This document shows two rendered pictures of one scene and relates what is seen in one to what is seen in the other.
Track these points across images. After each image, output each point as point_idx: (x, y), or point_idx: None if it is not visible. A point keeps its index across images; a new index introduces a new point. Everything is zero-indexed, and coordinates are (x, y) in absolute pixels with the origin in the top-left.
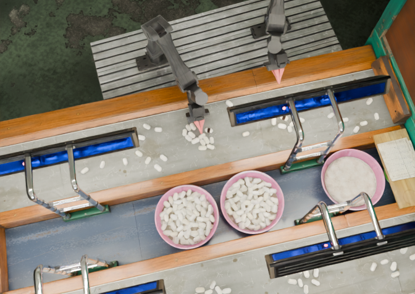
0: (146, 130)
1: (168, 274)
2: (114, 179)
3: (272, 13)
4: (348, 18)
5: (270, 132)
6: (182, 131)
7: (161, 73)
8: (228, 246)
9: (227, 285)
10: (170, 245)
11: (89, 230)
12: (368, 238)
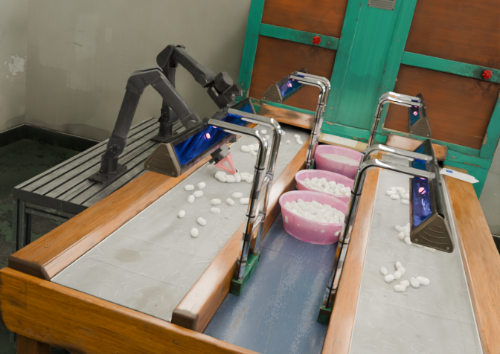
0: (192, 192)
1: (373, 245)
2: (228, 225)
3: (201, 68)
4: None
5: (267, 160)
6: (218, 181)
7: (128, 178)
8: (364, 205)
9: (402, 226)
10: (332, 248)
11: (268, 285)
12: None
